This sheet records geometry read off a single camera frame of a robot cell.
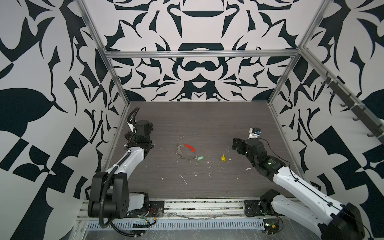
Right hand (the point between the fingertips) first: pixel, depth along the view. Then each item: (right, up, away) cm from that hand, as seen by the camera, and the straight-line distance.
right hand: (241, 140), depth 81 cm
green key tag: (-21, -13, +10) cm, 27 cm away
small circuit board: (+11, -39, -10) cm, 42 cm away
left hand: (-57, +8, +4) cm, 58 cm away
